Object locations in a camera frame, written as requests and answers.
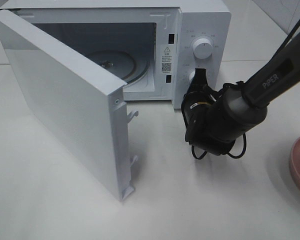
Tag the white upper power knob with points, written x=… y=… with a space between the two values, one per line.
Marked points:
x=202 y=48

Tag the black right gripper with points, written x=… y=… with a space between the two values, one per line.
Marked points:
x=194 y=107

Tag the white microwave door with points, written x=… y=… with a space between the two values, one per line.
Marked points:
x=78 y=101

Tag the white lower timer knob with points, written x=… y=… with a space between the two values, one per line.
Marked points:
x=191 y=76

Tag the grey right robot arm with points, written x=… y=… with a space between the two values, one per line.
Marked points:
x=215 y=119

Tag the white microwave oven body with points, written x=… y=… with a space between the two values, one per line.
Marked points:
x=137 y=27

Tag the white warning label sticker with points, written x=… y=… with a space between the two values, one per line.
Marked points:
x=167 y=57

